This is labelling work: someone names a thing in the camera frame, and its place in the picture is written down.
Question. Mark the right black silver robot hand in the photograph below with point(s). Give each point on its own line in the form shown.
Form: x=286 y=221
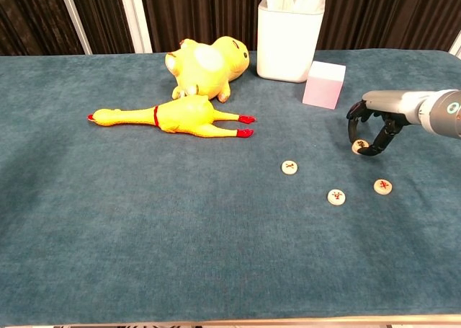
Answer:
x=392 y=106

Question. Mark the pink white cube block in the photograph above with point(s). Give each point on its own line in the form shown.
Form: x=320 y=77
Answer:
x=322 y=86

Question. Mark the white square plastic container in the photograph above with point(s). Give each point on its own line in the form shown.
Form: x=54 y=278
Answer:
x=284 y=43

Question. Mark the yellow plush duck toy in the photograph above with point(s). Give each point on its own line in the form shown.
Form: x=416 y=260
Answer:
x=209 y=72

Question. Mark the yellow rubber chicken toy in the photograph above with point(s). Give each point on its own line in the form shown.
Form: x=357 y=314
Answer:
x=183 y=117

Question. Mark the dark brown pleated curtain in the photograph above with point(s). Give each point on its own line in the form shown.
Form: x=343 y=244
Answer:
x=198 y=14

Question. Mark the teal fabric table mat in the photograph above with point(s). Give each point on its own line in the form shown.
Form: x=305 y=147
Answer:
x=144 y=216

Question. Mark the white metal frame post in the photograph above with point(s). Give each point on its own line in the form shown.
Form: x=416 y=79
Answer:
x=456 y=48
x=74 y=18
x=136 y=18

